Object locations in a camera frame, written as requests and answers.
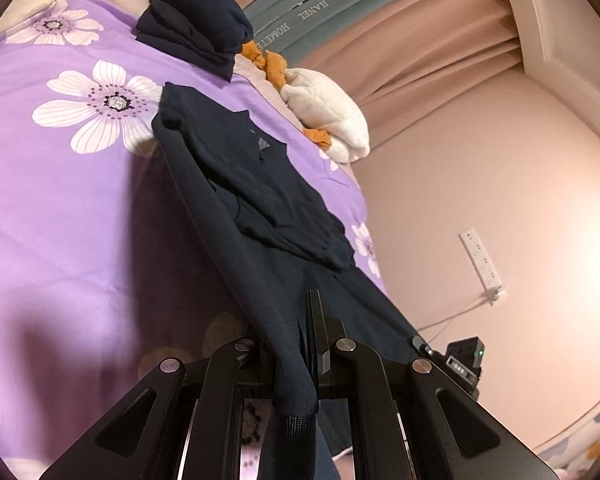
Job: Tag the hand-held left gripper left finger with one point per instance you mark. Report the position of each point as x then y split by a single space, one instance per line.
215 385

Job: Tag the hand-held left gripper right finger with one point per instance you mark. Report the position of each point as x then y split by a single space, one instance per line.
360 385

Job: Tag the navy zip jacket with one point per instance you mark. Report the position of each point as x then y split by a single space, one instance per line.
280 210

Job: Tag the folded navy clothes stack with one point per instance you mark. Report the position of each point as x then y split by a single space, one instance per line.
200 15

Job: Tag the pale floral cloth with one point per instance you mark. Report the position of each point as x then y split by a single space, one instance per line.
590 445

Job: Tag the purple floral bedsheet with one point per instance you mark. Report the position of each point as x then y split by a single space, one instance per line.
55 210

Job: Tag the white and orange plush toy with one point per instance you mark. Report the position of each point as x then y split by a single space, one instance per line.
330 110

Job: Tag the white knit garment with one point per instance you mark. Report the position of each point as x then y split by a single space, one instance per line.
25 7

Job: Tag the white wall socket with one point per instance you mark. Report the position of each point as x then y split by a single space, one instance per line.
481 260

